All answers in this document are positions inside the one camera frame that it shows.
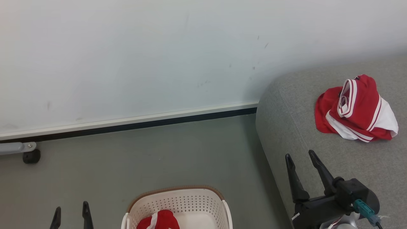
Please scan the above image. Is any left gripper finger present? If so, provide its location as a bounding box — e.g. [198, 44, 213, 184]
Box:
[49, 206, 62, 229]
[82, 201, 94, 229]

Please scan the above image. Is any teal plug camera cable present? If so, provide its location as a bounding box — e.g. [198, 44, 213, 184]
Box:
[354, 199, 384, 229]

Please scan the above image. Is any white and black baseboard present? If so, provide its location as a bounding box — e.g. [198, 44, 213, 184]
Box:
[0, 101, 259, 143]

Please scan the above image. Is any red and white sports garment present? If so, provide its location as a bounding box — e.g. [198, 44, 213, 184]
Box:
[314, 74, 399, 142]

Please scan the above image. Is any grey fabric sofa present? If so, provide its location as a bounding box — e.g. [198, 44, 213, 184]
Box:
[255, 54, 407, 229]

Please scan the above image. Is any white perforated laundry basket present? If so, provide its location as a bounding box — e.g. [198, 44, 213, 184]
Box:
[121, 186, 233, 229]

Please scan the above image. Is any black caster wheel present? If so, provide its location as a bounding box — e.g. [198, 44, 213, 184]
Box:
[23, 149, 41, 164]

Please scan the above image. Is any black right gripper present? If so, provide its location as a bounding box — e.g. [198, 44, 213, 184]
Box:
[285, 150, 357, 229]

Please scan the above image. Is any red garment with white stripe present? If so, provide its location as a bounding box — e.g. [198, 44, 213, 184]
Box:
[136, 210, 180, 229]

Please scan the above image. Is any grey metal stand leg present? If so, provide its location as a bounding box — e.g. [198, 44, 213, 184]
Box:
[0, 142, 37, 156]

